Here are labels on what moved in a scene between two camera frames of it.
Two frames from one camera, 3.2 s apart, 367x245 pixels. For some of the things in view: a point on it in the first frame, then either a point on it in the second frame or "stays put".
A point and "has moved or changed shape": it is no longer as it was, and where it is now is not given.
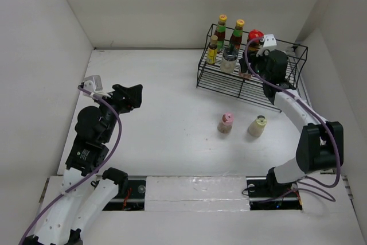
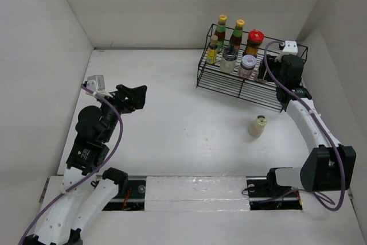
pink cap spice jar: (225, 127) has moved or changed shape
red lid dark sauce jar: (254, 45) stays put
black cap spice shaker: (229, 61) stays put
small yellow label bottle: (212, 50) stays put
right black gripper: (252, 58) -> (271, 62)
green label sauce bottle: (220, 32) stays put
